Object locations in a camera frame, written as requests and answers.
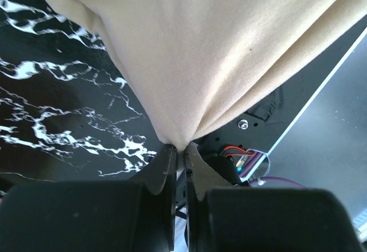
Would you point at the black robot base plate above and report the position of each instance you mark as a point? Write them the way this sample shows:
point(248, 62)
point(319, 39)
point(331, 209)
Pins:
point(239, 148)

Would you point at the beige t shirt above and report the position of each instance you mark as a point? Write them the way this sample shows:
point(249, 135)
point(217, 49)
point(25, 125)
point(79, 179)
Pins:
point(195, 65)

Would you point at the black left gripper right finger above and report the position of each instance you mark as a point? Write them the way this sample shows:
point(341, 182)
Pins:
point(224, 217)

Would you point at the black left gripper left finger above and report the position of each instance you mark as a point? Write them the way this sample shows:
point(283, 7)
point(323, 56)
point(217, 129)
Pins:
point(129, 215)

